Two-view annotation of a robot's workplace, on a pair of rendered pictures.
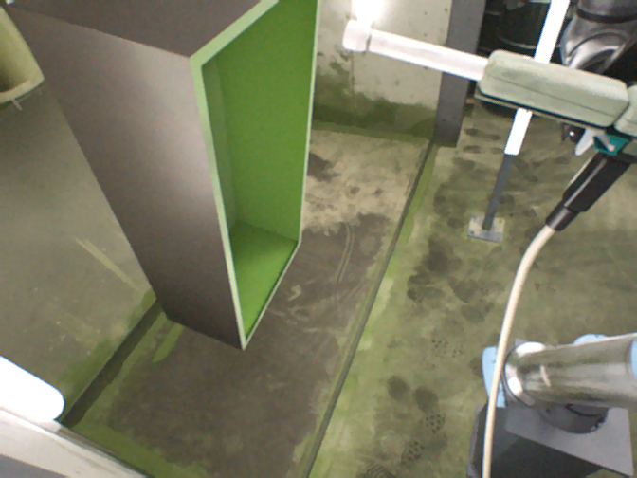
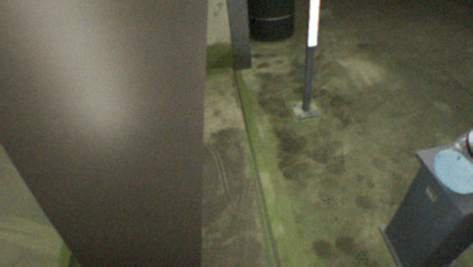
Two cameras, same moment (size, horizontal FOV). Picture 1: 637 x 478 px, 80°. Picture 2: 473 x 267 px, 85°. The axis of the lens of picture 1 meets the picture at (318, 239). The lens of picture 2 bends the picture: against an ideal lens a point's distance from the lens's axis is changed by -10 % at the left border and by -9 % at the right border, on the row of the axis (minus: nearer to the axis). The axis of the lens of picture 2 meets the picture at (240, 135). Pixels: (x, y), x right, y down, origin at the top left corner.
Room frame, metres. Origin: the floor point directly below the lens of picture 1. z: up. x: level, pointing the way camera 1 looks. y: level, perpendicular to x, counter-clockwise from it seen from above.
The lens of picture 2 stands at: (0.31, 0.38, 1.53)
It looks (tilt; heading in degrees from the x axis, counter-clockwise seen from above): 43 degrees down; 328
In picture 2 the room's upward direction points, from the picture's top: 8 degrees counter-clockwise
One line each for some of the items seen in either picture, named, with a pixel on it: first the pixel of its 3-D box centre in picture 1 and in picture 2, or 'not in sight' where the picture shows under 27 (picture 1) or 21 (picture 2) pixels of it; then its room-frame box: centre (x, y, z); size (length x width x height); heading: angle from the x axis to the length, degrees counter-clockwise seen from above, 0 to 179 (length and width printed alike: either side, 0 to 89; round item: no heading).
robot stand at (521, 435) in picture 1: (533, 430); (439, 215); (0.32, -0.65, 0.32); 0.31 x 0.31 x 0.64; 60
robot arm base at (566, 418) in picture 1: (573, 393); not in sight; (0.32, -0.65, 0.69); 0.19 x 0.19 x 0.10
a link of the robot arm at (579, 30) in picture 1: (594, 46); not in sight; (0.62, -0.52, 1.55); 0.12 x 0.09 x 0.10; 154
